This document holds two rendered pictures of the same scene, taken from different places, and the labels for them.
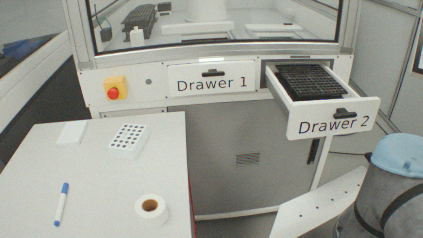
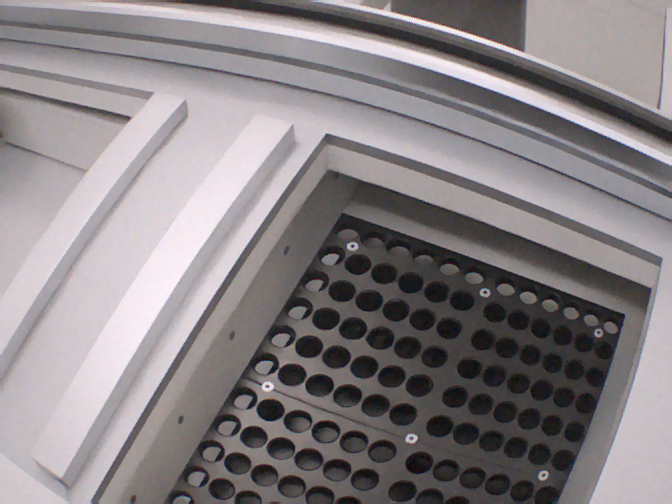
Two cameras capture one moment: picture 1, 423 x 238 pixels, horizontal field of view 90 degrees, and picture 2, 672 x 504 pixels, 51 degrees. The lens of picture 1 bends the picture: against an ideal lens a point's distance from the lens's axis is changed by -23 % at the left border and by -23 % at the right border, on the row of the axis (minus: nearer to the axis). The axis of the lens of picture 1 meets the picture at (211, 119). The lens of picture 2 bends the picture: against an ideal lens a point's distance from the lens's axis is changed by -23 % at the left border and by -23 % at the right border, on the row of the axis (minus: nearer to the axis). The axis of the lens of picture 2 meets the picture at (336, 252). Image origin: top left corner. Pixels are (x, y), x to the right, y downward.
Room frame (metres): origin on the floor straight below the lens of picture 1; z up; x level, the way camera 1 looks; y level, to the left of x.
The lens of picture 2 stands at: (1.19, 0.08, 1.25)
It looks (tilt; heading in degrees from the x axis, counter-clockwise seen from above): 50 degrees down; 213
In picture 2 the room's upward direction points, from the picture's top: 3 degrees counter-clockwise
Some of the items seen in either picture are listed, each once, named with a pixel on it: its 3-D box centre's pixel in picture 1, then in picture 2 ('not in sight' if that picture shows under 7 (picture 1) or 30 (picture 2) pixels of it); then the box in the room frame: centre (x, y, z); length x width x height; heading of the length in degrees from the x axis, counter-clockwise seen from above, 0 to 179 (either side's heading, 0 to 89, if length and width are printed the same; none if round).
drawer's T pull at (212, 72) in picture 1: (212, 72); not in sight; (0.80, -0.01, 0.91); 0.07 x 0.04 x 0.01; 95
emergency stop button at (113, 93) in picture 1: (113, 93); not in sight; (0.75, 0.32, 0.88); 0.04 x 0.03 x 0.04; 95
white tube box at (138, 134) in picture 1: (129, 140); not in sight; (0.62, 0.25, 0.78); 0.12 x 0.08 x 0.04; 169
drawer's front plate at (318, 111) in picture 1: (336, 117); not in sight; (0.56, -0.34, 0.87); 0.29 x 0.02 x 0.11; 95
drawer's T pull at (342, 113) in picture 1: (342, 113); not in sight; (0.54, -0.35, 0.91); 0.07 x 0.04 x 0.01; 95
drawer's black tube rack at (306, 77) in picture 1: (308, 86); not in sight; (0.76, -0.33, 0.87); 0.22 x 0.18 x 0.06; 5
